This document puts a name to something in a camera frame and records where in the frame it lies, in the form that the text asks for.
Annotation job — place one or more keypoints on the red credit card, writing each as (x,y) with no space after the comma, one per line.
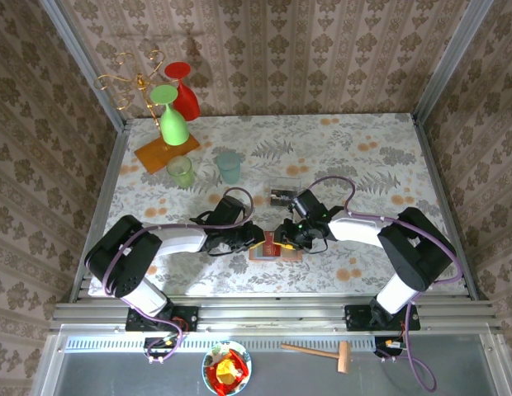
(270,239)

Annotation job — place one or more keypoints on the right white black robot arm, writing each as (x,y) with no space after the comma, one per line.
(355,229)

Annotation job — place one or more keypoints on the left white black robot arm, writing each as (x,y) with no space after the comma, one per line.
(181,241)

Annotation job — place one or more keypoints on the blue plastic tumbler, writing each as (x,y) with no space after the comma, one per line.
(229,169)

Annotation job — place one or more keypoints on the green plastic tumbler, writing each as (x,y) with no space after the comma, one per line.
(179,171)

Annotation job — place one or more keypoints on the perforated metal strip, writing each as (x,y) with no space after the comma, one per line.
(264,344)

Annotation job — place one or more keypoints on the red wrapper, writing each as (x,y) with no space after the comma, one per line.
(240,363)

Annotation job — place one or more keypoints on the patterned ceramic bowl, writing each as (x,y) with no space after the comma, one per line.
(208,359)

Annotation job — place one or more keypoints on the yellow crumpled paper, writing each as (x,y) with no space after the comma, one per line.
(226,367)

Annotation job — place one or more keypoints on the black connector box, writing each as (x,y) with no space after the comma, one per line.
(384,345)
(157,344)

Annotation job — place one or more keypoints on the green wine glass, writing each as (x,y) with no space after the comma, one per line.
(173,128)

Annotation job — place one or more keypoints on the wooden mallet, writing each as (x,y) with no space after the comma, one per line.
(344,356)

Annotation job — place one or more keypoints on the red wine glass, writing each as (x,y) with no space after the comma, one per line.
(188,105)

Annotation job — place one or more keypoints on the grey metal shelf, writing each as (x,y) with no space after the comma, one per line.
(466,371)

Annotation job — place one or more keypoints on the aluminium mounting rail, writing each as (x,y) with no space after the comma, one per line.
(272,315)

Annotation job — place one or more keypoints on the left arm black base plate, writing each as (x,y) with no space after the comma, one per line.
(186,317)

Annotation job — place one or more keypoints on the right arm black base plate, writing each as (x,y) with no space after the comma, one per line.
(357,319)

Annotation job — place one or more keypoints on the aluminium side rail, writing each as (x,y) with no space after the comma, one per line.
(439,177)
(106,185)

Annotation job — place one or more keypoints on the aluminium frame post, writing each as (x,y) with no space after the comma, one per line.
(460,41)
(73,41)

